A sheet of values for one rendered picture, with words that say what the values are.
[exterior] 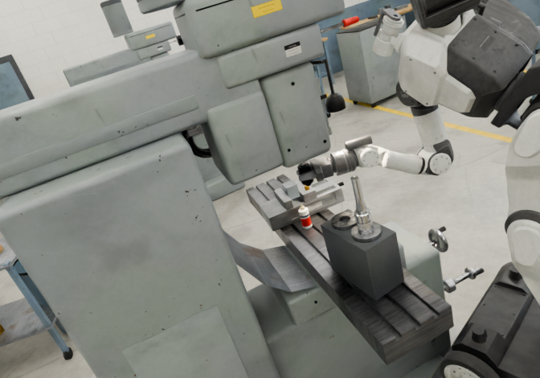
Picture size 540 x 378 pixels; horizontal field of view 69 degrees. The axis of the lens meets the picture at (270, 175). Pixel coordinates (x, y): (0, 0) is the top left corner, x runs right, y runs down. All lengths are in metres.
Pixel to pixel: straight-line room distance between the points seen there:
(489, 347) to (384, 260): 0.54
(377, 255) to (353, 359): 0.70
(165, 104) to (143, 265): 0.45
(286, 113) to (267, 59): 0.18
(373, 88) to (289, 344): 4.75
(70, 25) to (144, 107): 6.67
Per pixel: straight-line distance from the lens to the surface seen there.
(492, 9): 1.32
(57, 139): 1.18
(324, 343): 1.67
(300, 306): 1.49
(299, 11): 1.23
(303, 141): 1.31
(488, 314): 1.74
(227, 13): 1.16
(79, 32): 7.77
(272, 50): 1.21
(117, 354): 1.33
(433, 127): 1.52
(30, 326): 3.29
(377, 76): 5.95
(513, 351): 1.67
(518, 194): 1.36
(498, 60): 1.21
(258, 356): 1.47
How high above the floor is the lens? 1.84
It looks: 23 degrees down
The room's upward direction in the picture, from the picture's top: 17 degrees counter-clockwise
